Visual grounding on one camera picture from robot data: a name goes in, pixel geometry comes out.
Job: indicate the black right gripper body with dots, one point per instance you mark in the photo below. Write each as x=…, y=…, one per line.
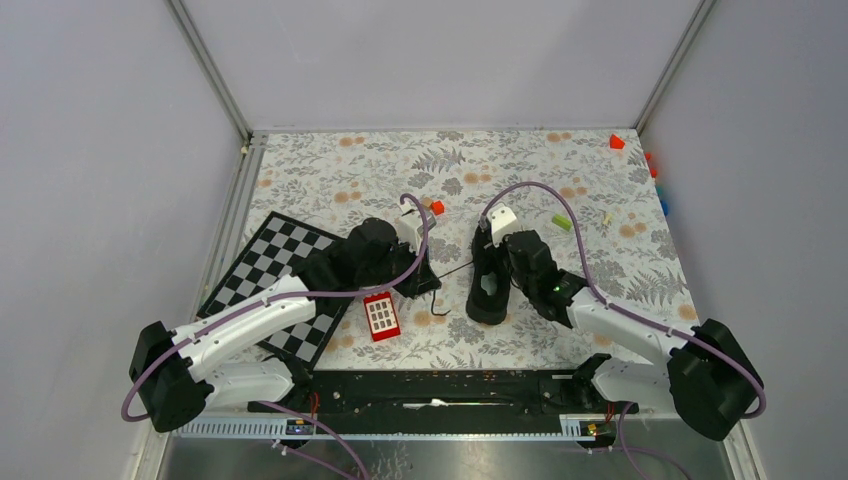
x=521, y=280

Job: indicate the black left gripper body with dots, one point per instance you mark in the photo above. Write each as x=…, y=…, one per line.
x=400, y=260

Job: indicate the black shoelace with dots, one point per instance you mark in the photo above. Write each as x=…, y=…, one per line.
x=440, y=304

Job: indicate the black sneaker shoe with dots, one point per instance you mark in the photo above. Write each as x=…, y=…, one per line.
x=489, y=292

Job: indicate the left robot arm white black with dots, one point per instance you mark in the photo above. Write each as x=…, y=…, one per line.
x=178, y=373

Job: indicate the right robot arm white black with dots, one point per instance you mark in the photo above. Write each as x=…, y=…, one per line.
x=700, y=373

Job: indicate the green rectangular block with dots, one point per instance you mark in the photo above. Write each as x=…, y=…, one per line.
x=563, y=222

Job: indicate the small red cube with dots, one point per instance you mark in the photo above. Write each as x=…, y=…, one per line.
x=437, y=208

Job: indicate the red toy calculator block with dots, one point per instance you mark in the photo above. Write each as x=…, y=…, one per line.
x=381, y=316

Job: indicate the floral patterned table mat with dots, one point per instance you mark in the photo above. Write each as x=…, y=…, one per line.
x=333, y=181

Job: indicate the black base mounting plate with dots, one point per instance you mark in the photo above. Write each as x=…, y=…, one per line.
x=449, y=400

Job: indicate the red triangular block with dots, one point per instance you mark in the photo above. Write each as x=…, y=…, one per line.
x=616, y=143

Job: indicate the orange red toy piece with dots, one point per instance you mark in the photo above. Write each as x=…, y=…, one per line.
x=650, y=164

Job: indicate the grey slotted cable duct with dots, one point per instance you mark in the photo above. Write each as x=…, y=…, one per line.
x=289, y=428

